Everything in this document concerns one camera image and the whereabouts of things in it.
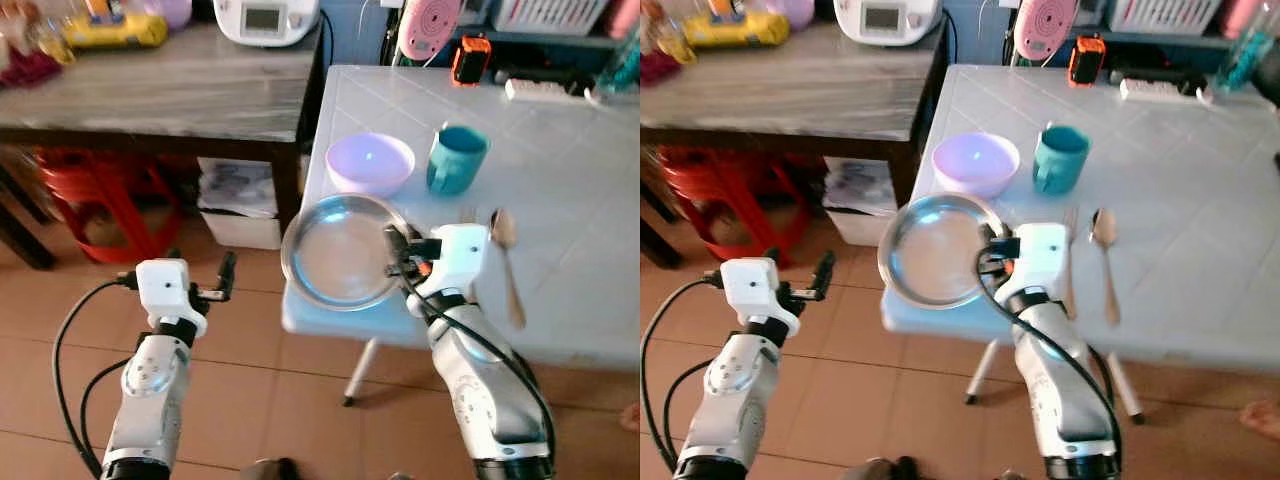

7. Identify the round metal plate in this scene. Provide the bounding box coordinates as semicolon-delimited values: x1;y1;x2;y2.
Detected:
878;193;1006;309
281;194;411;311

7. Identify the white storage box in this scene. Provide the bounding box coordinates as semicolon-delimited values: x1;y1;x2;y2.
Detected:
197;158;283;251
822;158;901;247

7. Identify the lilac plastic bowl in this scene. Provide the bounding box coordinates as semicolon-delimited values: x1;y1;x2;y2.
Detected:
932;132;1021;199
326;133;416;198

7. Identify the metal spoon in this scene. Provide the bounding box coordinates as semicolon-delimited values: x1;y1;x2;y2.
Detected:
1090;208;1123;327
490;208;527;331

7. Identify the teal plastic mug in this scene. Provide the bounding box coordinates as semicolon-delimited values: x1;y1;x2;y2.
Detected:
427;124;491;197
1033;124;1093;196

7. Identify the red plastic stool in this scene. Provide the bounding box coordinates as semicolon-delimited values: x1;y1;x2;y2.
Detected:
35;148;181;263
655;148;801;263

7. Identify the white plastic folding table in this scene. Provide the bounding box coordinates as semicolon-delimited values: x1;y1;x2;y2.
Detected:
283;65;641;407
880;65;1280;423

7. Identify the black robot left foot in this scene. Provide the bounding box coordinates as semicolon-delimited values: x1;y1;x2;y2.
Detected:
845;455;921;480
238;457;301;480

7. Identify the grey-topped wooden table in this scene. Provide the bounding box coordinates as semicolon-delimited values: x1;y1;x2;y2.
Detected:
0;25;326;271
640;25;946;267

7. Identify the orange and black device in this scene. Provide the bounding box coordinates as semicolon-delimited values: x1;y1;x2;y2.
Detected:
452;35;491;86
1067;35;1106;86

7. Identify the white power strip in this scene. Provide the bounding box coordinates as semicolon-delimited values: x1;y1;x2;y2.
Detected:
505;78;601;106
1118;78;1213;106

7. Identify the pink round desk fan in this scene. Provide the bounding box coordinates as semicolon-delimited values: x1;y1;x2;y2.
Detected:
398;0;463;63
1013;0;1079;61

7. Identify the white rice cooker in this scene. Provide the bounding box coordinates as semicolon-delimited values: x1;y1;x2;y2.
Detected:
213;0;321;48
833;0;943;46

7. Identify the yellow plastic container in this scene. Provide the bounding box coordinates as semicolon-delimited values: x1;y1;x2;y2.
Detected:
62;12;169;49
685;12;791;48

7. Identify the maroon basket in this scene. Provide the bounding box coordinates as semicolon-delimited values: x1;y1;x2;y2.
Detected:
640;50;683;87
0;45;61;89

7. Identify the lilac plastic container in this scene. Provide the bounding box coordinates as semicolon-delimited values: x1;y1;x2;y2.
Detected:
140;0;193;29
765;0;816;29

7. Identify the white plastic basket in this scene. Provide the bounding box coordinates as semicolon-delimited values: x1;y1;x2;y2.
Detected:
1108;0;1223;36
490;0;611;36

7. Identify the glass bottle of oil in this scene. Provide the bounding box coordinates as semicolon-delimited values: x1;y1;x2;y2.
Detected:
30;15;76;66
650;15;696;63

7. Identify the teal plastic bottle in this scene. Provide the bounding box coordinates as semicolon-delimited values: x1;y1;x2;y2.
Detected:
600;28;641;96
1218;25;1280;91

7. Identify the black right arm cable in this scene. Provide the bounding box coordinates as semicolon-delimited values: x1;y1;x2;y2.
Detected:
393;255;557;456
975;250;1126;453

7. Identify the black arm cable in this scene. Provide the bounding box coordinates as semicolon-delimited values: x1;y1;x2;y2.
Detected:
640;270;726;473
393;255;557;456
975;250;1126;453
52;270;141;477

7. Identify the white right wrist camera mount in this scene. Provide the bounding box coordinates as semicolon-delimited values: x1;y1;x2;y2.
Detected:
415;224;491;301
1010;222;1071;296

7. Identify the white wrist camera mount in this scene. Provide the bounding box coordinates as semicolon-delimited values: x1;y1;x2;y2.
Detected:
415;224;491;301
1010;222;1071;296
135;258;211;336
720;257;801;336

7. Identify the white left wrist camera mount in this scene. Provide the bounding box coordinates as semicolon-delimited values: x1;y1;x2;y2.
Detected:
720;257;801;336
135;258;211;336

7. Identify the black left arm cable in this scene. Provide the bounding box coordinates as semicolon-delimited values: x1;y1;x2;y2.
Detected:
640;270;726;473
52;270;141;477

